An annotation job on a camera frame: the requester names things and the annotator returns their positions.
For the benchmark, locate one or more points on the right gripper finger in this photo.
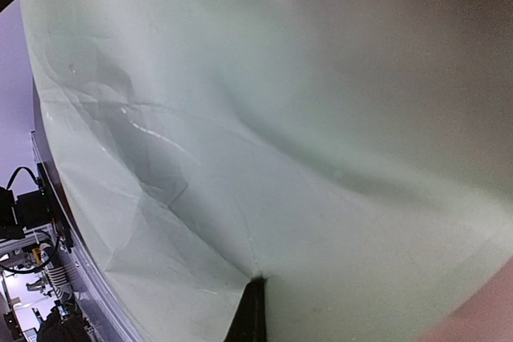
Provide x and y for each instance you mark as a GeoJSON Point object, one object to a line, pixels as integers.
{"type": "Point", "coordinates": [249, 322]}

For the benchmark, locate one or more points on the green and pink wrapping paper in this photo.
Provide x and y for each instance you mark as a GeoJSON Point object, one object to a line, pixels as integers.
{"type": "Point", "coordinates": [356, 154]}

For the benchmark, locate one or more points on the aluminium front rail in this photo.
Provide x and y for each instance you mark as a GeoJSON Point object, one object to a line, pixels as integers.
{"type": "Point", "coordinates": [92, 293]}

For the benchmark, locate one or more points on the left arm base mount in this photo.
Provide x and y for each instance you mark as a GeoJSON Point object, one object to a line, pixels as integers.
{"type": "Point", "coordinates": [31, 210]}

